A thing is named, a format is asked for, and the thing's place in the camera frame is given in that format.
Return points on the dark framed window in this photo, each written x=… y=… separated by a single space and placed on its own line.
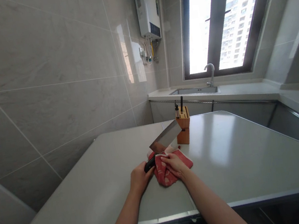
x=225 y=19

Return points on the person's left fingers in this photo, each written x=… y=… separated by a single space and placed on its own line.
x=148 y=168

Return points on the chrome faucet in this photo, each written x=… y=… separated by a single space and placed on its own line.
x=210 y=75

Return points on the steel sink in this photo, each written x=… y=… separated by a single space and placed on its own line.
x=195 y=90

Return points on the person's right hand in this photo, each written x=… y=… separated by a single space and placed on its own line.
x=176 y=164

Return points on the black and silver sharpening steel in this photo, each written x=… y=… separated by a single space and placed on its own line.
x=177 y=110

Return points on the wooden knife block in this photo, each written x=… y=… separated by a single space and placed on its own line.
x=183 y=131

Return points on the white water heater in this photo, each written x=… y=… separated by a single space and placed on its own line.
x=148 y=7

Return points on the water heater pipes and valves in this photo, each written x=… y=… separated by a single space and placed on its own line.
x=148 y=51

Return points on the red patterned cloth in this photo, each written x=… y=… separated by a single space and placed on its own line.
x=166 y=172

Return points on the white kitchen counter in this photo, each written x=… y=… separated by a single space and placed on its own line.
x=237 y=96

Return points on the white folding table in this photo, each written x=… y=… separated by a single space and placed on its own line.
x=158 y=172

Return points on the person's left hand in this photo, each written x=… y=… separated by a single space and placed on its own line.
x=138 y=176

